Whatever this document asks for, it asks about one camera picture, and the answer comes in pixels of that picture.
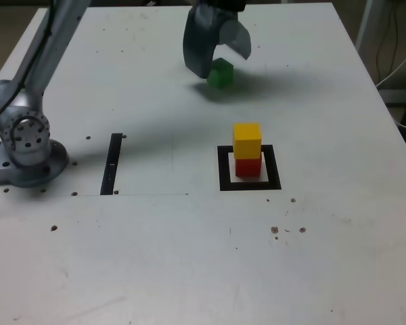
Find black tape square outline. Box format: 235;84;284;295
217;144;282;192

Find thin black background cable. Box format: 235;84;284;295
375;0;399;81

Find yellow cube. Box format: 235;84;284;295
233;123;262;159

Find green cube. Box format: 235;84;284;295
206;57;234;89

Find black tape strip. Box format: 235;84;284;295
99;133;123;196

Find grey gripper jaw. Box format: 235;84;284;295
219;18;252;61

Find red cube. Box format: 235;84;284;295
235;157;262;177

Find white frame leg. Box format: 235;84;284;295
355;0;376;61

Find white background cable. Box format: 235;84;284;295
374;42;406;89

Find grey background bar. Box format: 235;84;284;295
378;88;406;107

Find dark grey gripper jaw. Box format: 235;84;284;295
181;5;237;79

